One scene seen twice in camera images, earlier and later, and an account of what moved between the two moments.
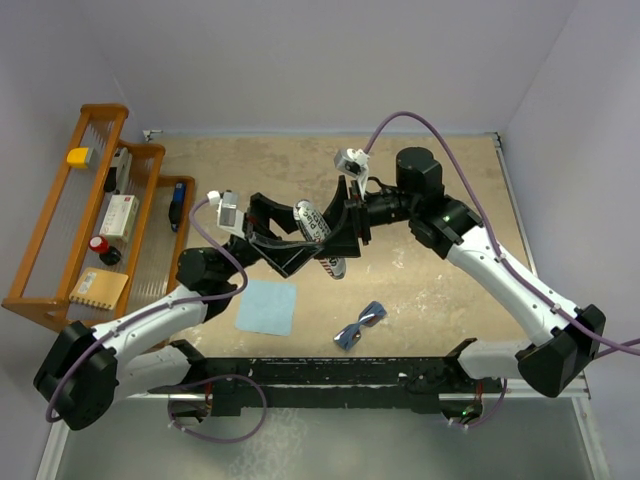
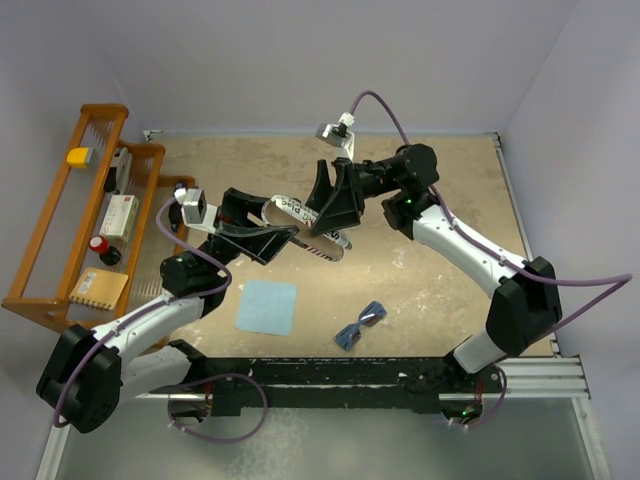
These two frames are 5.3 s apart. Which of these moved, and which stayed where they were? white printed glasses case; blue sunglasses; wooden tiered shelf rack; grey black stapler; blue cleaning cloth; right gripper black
Moved: white printed glasses case; right gripper black
Stayed: blue sunglasses; grey black stapler; blue cleaning cloth; wooden tiered shelf rack
